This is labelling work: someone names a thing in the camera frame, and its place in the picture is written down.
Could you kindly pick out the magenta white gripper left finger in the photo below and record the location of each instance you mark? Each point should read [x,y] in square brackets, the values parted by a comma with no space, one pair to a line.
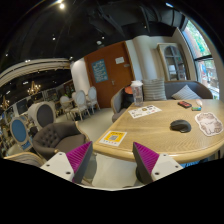
[70,166]

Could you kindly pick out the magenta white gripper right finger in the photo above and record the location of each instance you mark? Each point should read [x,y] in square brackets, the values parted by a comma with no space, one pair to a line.
[152,166]

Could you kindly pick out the black computer mouse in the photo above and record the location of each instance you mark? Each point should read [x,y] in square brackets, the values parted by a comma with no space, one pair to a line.
[181,125]

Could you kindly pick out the grey tufted armchair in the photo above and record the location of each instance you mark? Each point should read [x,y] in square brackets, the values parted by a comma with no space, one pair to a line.
[59,137]

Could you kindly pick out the yellow QR code sticker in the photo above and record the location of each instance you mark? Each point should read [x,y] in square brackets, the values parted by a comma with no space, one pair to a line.
[113,138]

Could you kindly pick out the white menu card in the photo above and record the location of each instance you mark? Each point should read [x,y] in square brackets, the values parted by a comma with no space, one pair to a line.
[144,111]

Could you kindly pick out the grey round-back chair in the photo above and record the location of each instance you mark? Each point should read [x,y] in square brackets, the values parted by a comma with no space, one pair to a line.
[42,114]

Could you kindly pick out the blue round-back chair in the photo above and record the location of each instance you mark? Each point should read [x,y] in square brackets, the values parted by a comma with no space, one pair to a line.
[20,134]

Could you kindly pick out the white dining chair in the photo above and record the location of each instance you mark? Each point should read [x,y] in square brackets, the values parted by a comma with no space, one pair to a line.
[80,101]
[92,101]

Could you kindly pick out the small green box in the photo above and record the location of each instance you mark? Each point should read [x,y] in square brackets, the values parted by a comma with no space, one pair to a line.
[196,108]

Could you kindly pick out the striped cushion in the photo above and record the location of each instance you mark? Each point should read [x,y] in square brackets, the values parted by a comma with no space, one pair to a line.
[154,90]

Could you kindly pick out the grey sofa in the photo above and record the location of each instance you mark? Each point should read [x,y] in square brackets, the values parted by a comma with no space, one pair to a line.
[122,100]

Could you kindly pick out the small pink object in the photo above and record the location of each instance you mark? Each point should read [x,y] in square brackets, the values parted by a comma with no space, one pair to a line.
[199,102]

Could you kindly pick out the clear plastic jar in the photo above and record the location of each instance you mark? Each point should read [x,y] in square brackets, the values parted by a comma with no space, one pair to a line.
[137,92]

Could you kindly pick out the white grey cushion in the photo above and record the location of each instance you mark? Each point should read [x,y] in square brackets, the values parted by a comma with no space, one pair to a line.
[185,93]

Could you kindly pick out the gold chandelier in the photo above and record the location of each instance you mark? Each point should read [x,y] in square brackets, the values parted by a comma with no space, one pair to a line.
[34,89]

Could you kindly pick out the blue chalkboard sign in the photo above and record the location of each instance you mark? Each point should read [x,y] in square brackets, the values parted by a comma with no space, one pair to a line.
[99,71]

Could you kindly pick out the orange wooden door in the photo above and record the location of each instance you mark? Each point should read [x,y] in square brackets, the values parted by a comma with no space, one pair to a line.
[118,68]

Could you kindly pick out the glass display cabinet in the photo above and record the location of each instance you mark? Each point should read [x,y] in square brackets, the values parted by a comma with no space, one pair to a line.
[173,61]

